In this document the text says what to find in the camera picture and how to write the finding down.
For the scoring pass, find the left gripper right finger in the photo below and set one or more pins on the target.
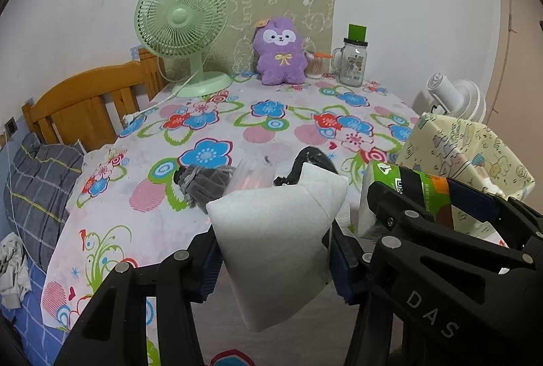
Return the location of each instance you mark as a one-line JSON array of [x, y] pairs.
[[373, 329]]

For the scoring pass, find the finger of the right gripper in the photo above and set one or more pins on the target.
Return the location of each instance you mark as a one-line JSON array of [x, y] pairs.
[[410, 232], [513, 220]]

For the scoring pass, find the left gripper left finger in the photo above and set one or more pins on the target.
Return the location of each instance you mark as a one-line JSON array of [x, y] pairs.
[[112, 328]]

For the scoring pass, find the green tissue pack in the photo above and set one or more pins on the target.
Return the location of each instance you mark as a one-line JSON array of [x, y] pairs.
[[383, 181]]

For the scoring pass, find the white towel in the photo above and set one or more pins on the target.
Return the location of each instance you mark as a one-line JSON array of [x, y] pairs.
[[274, 244]]

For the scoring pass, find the black plastic bag bundle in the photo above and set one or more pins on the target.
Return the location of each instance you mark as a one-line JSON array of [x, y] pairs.
[[308, 158]]

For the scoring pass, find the clear plastic bag pack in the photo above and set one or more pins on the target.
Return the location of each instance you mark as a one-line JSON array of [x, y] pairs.
[[256, 169]]

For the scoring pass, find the grey drawstring pouch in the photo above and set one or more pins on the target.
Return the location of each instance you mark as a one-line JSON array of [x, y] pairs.
[[200, 185]]

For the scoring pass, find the yellow patterned storage box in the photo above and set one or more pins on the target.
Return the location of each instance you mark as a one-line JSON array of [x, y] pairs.
[[443, 147]]

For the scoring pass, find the crumpled grey cloth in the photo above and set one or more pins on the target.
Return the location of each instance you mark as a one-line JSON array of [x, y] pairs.
[[14, 273]]

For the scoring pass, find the floral tablecloth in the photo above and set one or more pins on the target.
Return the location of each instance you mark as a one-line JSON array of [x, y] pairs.
[[126, 207]]

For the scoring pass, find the beige door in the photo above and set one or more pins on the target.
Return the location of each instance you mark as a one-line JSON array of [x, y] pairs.
[[514, 97]]

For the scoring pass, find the white standing fan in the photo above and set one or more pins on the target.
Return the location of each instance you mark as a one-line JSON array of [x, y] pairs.
[[459, 99]]

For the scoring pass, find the glass jar green lid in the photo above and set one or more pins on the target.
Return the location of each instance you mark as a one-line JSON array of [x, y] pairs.
[[349, 61]]

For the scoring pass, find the grey plaid pillow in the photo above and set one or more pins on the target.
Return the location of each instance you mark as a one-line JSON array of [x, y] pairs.
[[40, 181]]

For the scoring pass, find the toothpick jar orange lid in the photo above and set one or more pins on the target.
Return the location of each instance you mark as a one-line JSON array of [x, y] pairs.
[[318, 64]]

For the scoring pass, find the purple plush toy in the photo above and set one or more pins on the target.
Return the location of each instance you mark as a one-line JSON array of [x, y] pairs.
[[281, 57]]

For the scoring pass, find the green desk fan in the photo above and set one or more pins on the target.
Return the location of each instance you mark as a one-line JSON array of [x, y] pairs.
[[180, 34]]

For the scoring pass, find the wall power socket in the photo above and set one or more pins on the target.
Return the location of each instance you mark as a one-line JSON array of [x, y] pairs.
[[11, 127]]

